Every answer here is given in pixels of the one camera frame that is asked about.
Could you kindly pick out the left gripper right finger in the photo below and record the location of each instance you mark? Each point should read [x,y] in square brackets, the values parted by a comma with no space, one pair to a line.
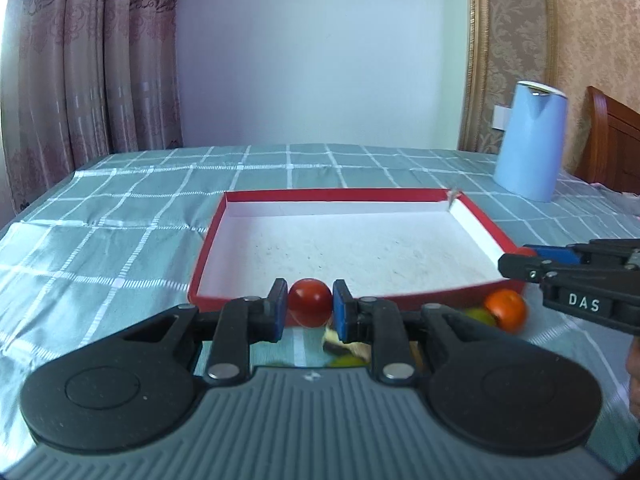
[489,388]

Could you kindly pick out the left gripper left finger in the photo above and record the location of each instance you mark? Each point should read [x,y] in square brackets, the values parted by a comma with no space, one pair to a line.
[137,385]

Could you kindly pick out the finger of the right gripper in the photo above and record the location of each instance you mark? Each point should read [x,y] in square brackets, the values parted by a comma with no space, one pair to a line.
[559,254]
[526,268]

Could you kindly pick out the orange tangerine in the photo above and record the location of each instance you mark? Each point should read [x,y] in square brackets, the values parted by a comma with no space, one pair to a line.
[508,308]

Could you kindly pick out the small green tomato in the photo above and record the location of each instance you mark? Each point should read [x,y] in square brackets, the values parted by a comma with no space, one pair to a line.
[481,315]

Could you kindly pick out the large green tomato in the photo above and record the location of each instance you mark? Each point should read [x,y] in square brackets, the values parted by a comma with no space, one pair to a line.
[348,360]

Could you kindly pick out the red cherry tomato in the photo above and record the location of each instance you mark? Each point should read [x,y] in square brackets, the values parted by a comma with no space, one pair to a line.
[310,302]

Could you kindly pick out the person's right hand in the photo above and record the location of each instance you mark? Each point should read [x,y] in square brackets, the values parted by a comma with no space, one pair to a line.
[633,370]

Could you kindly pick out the red cardboard box tray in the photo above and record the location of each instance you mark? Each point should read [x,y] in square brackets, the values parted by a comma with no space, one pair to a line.
[409,245]

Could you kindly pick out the light blue kettle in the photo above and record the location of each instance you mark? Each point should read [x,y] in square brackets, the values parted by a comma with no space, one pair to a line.
[530,156]

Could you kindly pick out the wooden headboard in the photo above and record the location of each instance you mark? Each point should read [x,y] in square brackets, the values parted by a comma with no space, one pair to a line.
[611,154]

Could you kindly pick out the teal checked tablecloth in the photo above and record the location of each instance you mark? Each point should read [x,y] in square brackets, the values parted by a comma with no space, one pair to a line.
[116,241]

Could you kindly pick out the pink patterned curtain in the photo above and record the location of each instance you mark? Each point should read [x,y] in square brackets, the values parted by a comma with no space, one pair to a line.
[82,79]

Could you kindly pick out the white wall socket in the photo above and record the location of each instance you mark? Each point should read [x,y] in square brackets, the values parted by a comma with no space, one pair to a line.
[500,117]

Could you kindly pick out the gold wall moulding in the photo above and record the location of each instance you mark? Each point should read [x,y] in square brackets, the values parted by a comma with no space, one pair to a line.
[509,41]

